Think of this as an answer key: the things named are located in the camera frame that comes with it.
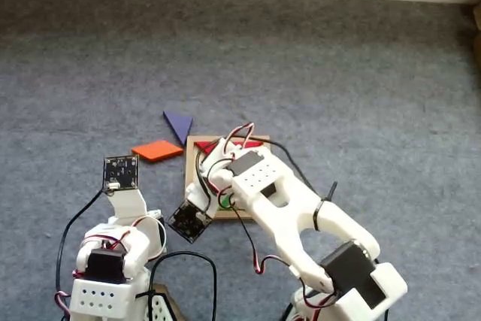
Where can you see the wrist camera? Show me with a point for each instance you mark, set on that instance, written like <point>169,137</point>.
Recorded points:
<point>121,170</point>
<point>188,221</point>

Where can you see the orange parallelogram tangram piece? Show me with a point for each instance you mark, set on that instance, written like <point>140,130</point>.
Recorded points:
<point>158,150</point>

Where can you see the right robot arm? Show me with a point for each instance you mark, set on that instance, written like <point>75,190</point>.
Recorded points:
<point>285,215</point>

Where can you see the square wooden tray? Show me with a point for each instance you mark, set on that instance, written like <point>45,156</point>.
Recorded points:
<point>190,170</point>

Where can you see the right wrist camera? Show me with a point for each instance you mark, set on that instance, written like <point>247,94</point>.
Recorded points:
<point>188,221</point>

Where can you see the green tangram piece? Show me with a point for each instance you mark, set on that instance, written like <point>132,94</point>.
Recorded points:
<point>224,202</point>

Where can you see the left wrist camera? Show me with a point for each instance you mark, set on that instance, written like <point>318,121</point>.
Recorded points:
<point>121,170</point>

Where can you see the purple triangle tangram piece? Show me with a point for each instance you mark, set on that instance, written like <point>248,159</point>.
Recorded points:
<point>179,122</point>

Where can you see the red triangle tangram piece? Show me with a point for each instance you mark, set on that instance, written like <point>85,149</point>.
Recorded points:
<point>206,146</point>

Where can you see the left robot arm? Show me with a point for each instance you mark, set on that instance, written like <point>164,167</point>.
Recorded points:
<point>99,298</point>

